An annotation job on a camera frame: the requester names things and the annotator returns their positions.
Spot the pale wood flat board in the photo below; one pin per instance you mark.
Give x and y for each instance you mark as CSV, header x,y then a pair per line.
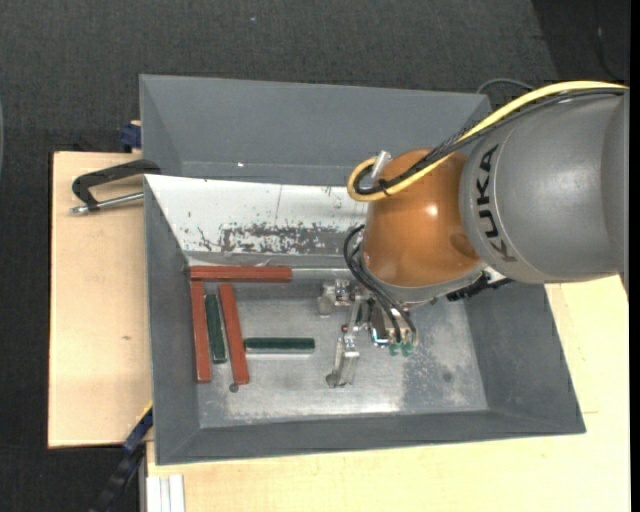
x,y
95,310

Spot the grey metal bin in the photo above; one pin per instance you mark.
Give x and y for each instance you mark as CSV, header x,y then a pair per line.
x,y
310,400

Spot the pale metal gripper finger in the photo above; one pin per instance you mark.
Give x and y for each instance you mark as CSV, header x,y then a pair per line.
x,y
347,362
341,292

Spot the red-brown flat block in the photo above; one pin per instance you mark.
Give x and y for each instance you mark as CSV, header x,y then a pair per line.
x,y
201,335
234,335
240,274

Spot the dark green flat block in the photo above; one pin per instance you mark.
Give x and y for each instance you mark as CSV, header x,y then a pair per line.
x,y
279,345
216,327

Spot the black cylinder on white bracket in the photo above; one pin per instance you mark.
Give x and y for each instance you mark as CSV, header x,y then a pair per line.
x,y
465,291

